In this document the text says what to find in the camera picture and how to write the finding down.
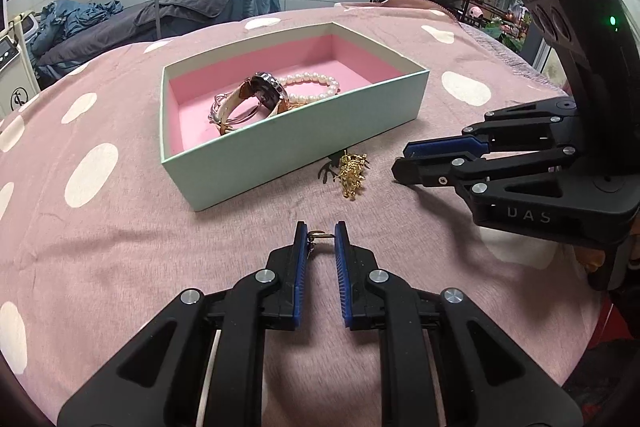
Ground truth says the white beauty machine with screen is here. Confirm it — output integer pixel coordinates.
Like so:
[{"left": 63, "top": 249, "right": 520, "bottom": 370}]
[{"left": 0, "top": 0, "right": 41, "bottom": 118}]

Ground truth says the person's right hand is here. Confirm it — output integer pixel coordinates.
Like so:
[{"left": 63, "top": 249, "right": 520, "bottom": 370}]
[{"left": 580, "top": 247, "right": 613, "bottom": 280}]

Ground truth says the small gold ring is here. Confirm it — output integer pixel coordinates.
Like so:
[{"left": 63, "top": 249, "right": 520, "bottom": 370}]
[{"left": 306, "top": 230, "right": 337, "bottom": 258}]

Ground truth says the wristwatch with beige strap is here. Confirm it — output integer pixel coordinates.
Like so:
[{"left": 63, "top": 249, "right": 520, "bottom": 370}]
[{"left": 207, "top": 72, "right": 291, "bottom": 136}]

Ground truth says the dark massage bed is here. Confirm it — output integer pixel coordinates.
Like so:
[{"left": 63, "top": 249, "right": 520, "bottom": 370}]
[{"left": 35, "top": 0, "right": 281, "bottom": 88}]

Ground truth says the gold brooch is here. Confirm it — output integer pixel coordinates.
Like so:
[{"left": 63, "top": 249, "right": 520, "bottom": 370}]
[{"left": 317, "top": 152, "right": 370, "bottom": 202}]

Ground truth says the mint green box pink lining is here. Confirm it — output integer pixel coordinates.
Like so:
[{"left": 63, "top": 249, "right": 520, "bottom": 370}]
[{"left": 160, "top": 21, "right": 431, "bottom": 211}]

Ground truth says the green potted plant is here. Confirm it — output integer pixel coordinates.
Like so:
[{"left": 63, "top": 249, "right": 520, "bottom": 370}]
[{"left": 482, "top": 14, "right": 526, "bottom": 50}]

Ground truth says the crumpled blue blanket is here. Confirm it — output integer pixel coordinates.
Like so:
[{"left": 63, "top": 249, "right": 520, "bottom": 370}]
[{"left": 31, "top": 0, "right": 123, "bottom": 55}]

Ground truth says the white pearl bracelet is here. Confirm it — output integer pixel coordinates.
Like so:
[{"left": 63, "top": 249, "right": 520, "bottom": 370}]
[{"left": 274, "top": 72, "right": 341, "bottom": 105}]

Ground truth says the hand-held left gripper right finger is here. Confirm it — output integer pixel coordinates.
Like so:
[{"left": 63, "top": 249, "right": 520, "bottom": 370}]
[{"left": 334, "top": 222, "right": 584, "bottom": 427}]

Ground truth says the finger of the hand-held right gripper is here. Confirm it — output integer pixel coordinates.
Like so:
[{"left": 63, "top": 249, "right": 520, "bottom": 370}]
[
  {"left": 392, "top": 144, "right": 621, "bottom": 245},
  {"left": 404, "top": 98, "right": 577, "bottom": 159}
]

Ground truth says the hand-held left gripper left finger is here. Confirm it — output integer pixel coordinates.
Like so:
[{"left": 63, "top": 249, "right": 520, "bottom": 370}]
[{"left": 57, "top": 222, "right": 307, "bottom": 427}]

